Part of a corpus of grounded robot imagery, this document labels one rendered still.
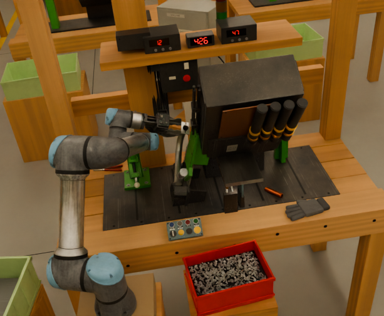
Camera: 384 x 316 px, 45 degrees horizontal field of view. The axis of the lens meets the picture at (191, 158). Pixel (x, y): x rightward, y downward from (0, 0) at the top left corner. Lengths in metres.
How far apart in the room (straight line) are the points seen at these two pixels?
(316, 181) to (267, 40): 0.71
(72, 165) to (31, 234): 2.07
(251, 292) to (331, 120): 1.12
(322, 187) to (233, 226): 0.49
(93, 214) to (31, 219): 1.56
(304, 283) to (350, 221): 0.94
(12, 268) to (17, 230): 1.62
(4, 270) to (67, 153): 0.72
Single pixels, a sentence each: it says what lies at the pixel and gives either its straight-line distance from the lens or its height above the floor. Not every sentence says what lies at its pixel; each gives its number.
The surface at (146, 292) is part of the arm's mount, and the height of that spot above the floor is 0.93.
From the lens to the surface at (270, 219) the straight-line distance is 2.09.
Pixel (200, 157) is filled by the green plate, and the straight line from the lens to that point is 2.04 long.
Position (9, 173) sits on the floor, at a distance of 4.36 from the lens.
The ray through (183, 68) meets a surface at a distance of 2.11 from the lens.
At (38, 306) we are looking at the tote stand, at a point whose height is 0.75.
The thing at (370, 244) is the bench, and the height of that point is 0.68.
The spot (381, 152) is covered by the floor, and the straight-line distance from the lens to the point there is 4.19.
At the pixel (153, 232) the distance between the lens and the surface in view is 2.07.
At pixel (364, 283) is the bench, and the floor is 0.40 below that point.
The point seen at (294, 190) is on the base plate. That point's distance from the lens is 2.24.
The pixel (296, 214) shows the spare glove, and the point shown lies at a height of 0.92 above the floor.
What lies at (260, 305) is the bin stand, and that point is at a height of 0.80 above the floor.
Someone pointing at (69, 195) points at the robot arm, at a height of 1.35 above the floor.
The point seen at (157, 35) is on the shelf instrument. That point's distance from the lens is 2.07.
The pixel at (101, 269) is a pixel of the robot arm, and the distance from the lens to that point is 1.61.
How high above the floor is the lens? 2.32
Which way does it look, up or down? 35 degrees down
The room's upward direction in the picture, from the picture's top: 6 degrees counter-clockwise
